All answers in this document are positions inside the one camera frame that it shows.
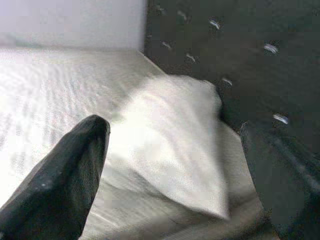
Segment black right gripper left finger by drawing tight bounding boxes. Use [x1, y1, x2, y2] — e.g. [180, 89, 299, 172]
[0, 114, 111, 240]

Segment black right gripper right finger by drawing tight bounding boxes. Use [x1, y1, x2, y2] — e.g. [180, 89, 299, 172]
[239, 119, 320, 240]

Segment white printed pillow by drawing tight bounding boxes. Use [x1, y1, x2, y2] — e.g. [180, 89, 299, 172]
[82, 74, 278, 240]

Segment white quilted mattress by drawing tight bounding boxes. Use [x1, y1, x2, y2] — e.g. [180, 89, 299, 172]
[0, 47, 171, 240]

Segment dark tufted headboard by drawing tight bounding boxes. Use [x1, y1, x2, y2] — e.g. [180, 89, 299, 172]
[144, 0, 320, 151]

